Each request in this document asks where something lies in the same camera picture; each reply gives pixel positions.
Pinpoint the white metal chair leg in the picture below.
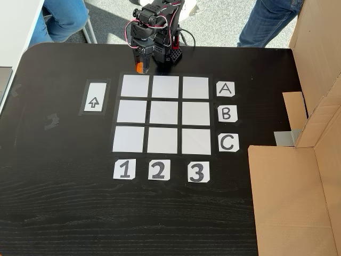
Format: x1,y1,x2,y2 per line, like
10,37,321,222
82,15,98,44

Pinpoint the paper label number 3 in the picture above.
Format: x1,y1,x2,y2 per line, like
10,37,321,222
187,161,210,183

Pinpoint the paper label number 2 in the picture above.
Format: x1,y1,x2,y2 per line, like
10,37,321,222
148,159,171,181

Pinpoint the white arrow paper sheet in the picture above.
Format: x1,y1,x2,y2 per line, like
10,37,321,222
84,82,107,113

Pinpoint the black power cable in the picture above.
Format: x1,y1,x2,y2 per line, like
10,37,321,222
178,28,197,48

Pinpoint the paper label letter A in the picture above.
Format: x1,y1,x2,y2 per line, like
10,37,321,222
216,81,236,97

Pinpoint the grey duct tape strip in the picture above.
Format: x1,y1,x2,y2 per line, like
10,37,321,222
273,129,303,147

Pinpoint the paper label letter C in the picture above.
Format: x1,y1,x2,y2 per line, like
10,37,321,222
218,133,240,152

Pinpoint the white nine-square grid sheet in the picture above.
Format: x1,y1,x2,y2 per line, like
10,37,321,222
111,72,217,158

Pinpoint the paper label number 1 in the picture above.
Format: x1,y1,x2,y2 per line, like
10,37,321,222
113,158,136,180

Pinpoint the white desk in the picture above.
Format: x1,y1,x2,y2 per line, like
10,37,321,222
0,0,45,115

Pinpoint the brown cardboard screen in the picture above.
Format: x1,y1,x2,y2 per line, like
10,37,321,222
282,0,341,148
247,105,341,256

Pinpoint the paper label letter B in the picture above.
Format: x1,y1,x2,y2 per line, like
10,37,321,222
217,105,238,123

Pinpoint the grey flat device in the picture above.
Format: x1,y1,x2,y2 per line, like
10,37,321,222
0,66,13,106

